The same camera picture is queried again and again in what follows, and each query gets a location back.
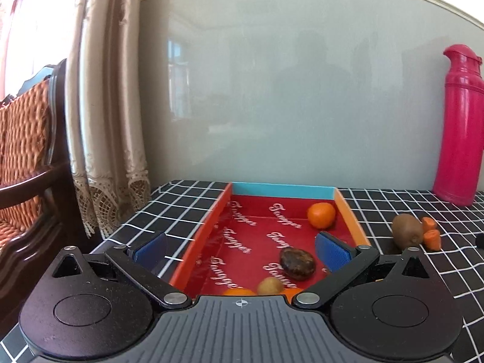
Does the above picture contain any red cardboard tray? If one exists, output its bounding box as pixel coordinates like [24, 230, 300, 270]
[169, 182, 372, 298]

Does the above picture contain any orange patterned chair cushion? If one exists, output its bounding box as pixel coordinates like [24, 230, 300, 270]
[0, 79, 54, 231]

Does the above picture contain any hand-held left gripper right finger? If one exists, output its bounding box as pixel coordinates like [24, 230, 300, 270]
[291, 231, 432, 309]

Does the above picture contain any beige lace-trimmed curtain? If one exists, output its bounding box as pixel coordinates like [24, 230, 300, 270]
[66, 0, 152, 240]

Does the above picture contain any dark wooden armchair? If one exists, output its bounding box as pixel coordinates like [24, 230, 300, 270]
[0, 58, 100, 311]

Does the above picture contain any dark brown passion fruit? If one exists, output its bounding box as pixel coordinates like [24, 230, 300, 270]
[279, 248, 317, 281]

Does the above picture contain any brown kiwi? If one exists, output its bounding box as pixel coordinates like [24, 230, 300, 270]
[391, 214, 424, 249]

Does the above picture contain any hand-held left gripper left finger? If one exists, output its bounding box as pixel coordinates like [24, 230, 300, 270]
[51, 231, 193, 309]

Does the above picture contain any small brown fruit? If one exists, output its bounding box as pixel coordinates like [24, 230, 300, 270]
[257, 277, 284, 296]

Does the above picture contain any pink thermos jug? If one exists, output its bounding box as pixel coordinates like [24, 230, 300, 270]
[433, 44, 484, 207]

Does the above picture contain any black white-grid tablecloth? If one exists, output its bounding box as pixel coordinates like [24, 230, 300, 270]
[0, 179, 484, 363]

